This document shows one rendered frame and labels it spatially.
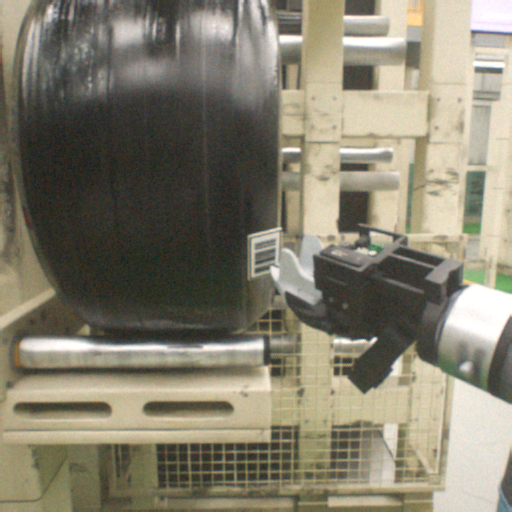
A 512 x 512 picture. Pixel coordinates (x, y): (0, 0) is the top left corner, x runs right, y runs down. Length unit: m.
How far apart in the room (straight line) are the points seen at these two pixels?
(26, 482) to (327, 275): 0.64
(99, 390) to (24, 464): 0.26
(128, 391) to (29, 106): 0.36
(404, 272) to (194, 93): 0.26
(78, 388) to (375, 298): 0.42
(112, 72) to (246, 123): 0.14
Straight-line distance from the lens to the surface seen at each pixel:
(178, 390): 0.62
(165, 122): 0.46
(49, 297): 0.79
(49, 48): 0.52
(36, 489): 0.89
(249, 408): 0.62
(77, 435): 0.68
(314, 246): 0.47
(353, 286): 0.38
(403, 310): 0.39
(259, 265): 0.50
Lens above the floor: 1.14
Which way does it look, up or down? 10 degrees down
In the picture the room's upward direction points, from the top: straight up
